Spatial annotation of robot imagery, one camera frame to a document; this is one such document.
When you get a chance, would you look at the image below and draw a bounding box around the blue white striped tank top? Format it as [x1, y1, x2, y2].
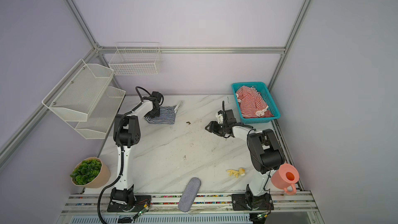
[145, 101, 183, 124]

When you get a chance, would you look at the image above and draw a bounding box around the red white striped tank top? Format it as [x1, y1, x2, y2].
[235, 86, 274, 119]

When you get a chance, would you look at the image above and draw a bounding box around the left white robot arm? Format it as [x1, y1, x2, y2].
[111, 96, 161, 205]

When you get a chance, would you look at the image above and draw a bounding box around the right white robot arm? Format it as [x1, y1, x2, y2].
[205, 121, 285, 197]

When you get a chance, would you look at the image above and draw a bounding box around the teal plastic basket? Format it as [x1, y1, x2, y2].
[231, 82, 280, 124]

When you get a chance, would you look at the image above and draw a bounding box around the yellow toy giraffe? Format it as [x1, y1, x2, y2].
[226, 168, 246, 178]

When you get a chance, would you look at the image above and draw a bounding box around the grey fabric pouch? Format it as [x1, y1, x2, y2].
[178, 177, 201, 213]

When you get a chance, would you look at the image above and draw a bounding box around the pink watering can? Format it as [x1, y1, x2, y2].
[271, 163, 300, 196]

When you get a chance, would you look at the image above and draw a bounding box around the green potted plant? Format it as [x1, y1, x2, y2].
[70, 157, 110, 189]

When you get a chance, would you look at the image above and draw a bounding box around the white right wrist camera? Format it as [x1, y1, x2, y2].
[216, 101, 237, 127]

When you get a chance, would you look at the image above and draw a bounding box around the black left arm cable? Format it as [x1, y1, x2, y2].
[97, 86, 153, 224]

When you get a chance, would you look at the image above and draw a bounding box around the white wire wall basket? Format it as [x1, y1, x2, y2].
[109, 42, 163, 76]

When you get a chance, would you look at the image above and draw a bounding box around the white mesh wall shelf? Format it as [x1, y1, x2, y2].
[42, 59, 125, 140]

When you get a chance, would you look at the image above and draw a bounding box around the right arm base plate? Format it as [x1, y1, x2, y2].
[231, 193, 274, 211]

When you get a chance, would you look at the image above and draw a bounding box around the horizontal aluminium frame bar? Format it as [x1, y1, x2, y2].
[100, 47, 286, 55]

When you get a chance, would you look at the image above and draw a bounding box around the aluminium frame corner post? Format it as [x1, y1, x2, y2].
[51, 0, 122, 89]

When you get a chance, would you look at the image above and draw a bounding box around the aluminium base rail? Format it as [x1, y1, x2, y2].
[61, 191, 319, 215]

